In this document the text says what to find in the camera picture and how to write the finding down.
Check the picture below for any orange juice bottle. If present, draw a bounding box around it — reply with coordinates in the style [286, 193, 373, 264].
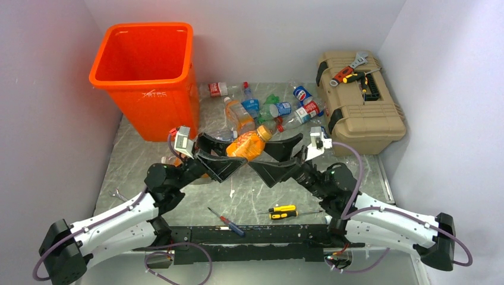
[226, 125, 273, 161]

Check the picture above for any crushed orange label bottle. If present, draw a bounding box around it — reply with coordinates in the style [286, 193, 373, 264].
[160, 156, 210, 183]

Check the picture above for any yellow black screwdriver on toolbox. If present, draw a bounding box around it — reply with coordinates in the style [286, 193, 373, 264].
[342, 68, 380, 84]

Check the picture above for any red label clear bottle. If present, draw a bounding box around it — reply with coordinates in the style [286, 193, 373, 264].
[199, 81, 248, 98]

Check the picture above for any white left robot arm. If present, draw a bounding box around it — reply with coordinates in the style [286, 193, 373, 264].
[32, 133, 248, 284]

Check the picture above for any blue label crushed bottle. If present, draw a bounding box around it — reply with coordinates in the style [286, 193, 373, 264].
[241, 87, 260, 118]

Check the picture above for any green plastic bottle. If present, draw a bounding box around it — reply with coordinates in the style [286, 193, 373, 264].
[257, 94, 280, 124]

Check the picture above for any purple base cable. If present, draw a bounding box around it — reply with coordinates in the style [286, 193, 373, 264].
[144, 241, 214, 285]

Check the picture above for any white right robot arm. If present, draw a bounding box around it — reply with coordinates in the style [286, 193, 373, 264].
[249, 131, 456, 271]

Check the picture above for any black yellow screwdriver on table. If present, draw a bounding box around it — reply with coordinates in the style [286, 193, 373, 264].
[269, 210, 322, 220]

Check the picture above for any clear bottle white cap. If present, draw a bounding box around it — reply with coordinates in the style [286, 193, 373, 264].
[208, 129, 239, 142]

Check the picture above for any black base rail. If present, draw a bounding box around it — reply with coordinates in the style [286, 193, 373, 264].
[145, 224, 364, 265]

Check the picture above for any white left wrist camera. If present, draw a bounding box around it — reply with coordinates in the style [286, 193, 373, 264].
[168, 126, 194, 159]

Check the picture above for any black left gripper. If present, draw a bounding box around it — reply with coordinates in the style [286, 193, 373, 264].
[173, 132, 247, 190]

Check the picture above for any red white label bottle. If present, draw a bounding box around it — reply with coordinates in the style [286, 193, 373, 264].
[276, 100, 325, 132]

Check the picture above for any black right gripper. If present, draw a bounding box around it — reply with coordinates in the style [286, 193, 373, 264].
[248, 134, 329, 200]

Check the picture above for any silver adjustable wrench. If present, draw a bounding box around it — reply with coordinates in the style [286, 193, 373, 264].
[348, 51, 368, 69]

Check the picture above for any orange plastic bin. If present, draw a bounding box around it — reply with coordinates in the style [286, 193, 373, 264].
[89, 22, 200, 142]

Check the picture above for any pepsi label bottle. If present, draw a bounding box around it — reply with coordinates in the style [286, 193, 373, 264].
[292, 85, 312, 106]

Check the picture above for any blue label clear bottle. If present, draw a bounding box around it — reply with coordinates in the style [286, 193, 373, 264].
[267, 102, 292, 118]

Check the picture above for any red blue screwdriver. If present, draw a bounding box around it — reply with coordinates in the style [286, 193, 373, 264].
[208, 207, 245, 237]

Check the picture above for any tan plastic toolbox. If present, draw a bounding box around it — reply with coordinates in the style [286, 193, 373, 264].
[316, 50, 407, 155]

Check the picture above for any blue label bottle by toolbox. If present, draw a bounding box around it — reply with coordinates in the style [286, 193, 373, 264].
[320, 126, 330, 138]

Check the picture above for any large orange label bottle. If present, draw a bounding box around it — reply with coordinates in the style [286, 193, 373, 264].
[223, 97, 256, 135]

